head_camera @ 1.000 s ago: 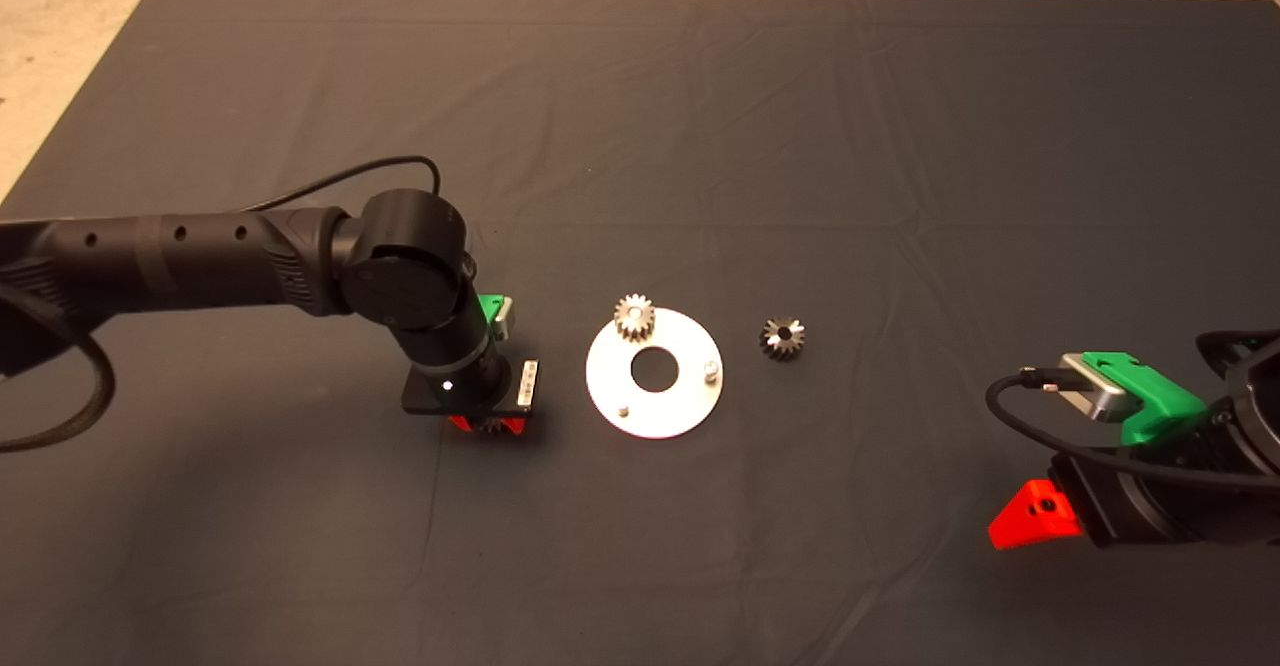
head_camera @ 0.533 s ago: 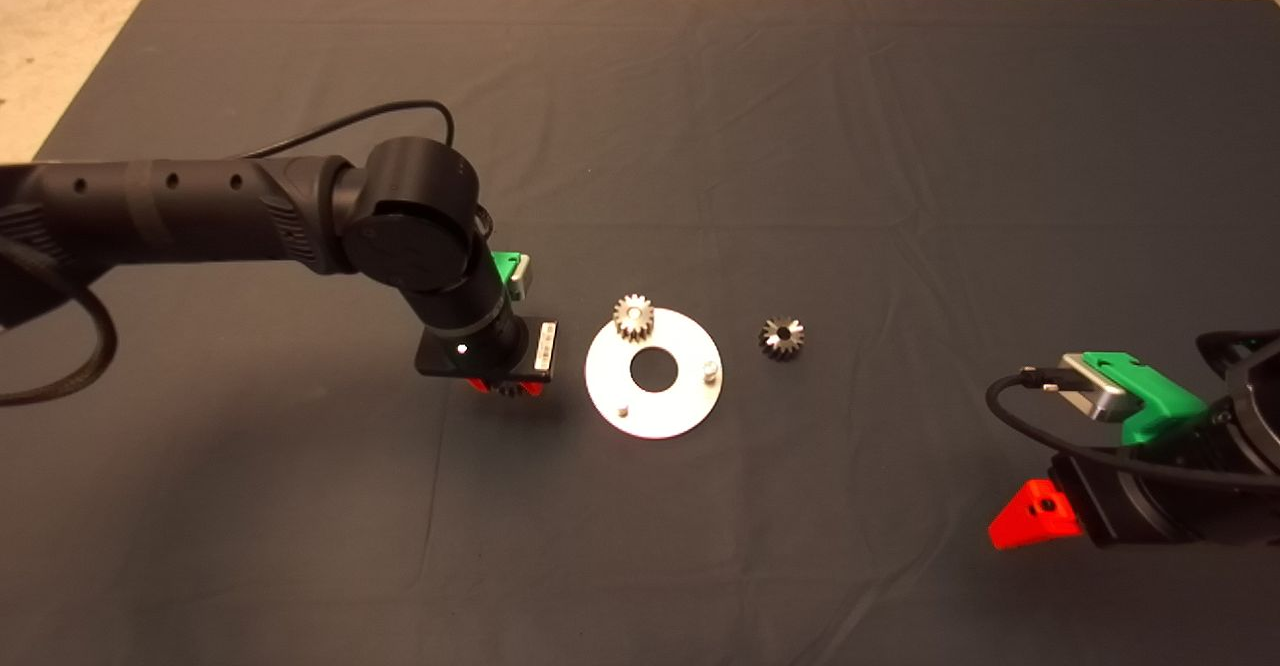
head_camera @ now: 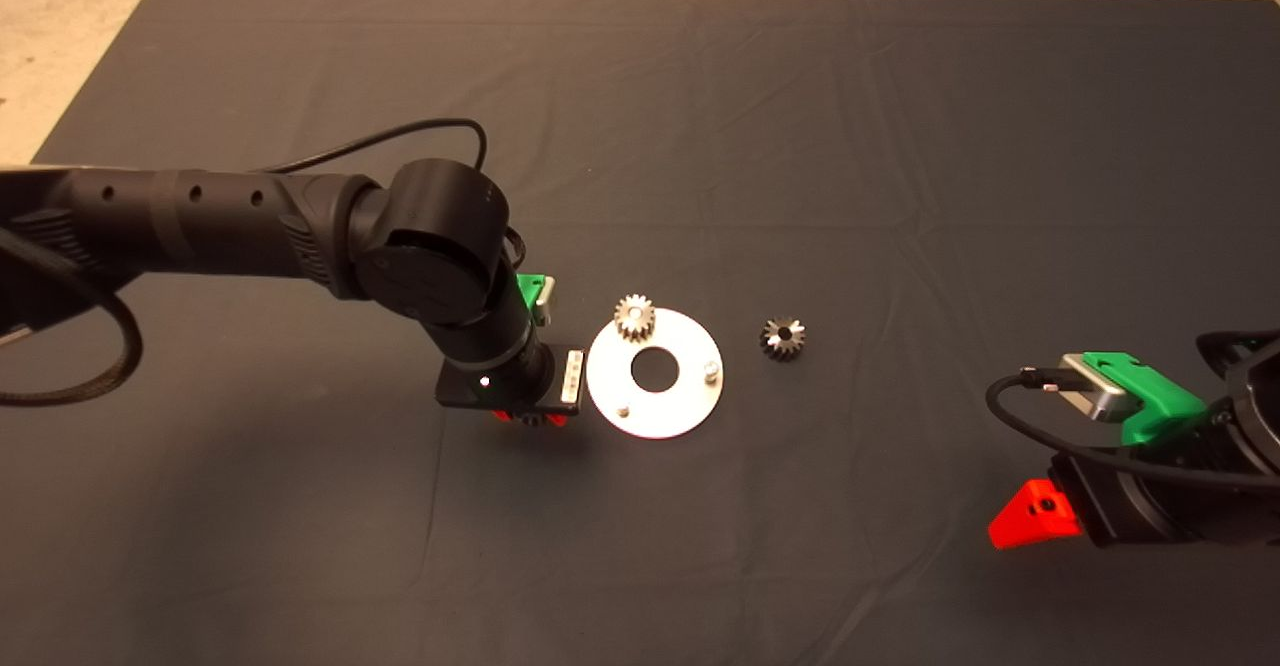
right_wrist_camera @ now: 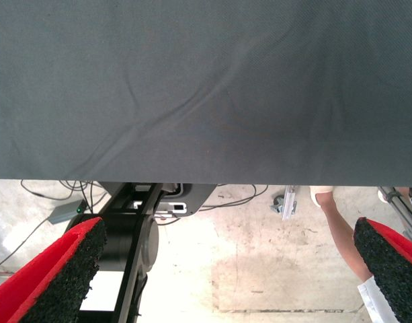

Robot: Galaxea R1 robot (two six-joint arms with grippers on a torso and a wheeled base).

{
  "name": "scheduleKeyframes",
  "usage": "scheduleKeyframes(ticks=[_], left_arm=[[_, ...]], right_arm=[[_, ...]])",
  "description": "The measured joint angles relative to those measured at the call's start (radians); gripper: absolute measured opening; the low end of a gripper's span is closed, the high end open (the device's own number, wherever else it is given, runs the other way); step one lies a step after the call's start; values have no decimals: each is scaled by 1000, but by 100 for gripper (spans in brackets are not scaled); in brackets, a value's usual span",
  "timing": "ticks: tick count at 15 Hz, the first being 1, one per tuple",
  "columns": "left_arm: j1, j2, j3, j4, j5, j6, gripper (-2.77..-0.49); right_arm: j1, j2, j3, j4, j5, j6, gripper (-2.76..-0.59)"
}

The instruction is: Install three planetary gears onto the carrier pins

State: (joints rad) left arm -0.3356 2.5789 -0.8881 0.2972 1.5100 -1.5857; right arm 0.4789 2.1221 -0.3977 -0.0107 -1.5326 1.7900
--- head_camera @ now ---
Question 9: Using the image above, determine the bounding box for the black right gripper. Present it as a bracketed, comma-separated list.
[988, 449, 1151, 549]

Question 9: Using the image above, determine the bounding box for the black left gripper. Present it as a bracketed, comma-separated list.
[436, 346, 585, 428]

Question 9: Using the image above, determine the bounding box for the round metal carrier plate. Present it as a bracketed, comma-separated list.
[585, 308, 725, 441]

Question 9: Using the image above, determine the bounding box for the dark grey table cloth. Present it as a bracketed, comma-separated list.
[0, 0, 1280, 666]

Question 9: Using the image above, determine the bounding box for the thin black right camera cable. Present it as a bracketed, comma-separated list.
[985, 366, 1280, 492]

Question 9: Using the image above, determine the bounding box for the thin black camera cable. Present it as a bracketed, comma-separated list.
[985, 366, 1280, 492]
[258, 118, 528, 277]

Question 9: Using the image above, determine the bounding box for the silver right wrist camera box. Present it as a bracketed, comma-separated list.
[1060, 352, 1141, 421]

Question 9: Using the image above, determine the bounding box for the green right camera mount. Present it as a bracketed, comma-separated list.
[1083, 349, 1209, 445]

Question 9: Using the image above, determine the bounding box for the thin black left camera cable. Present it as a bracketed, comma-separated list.
[258, 118, 528, 277]

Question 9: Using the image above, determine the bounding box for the black braided cable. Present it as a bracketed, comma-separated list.
[0, 226, 144, 408]

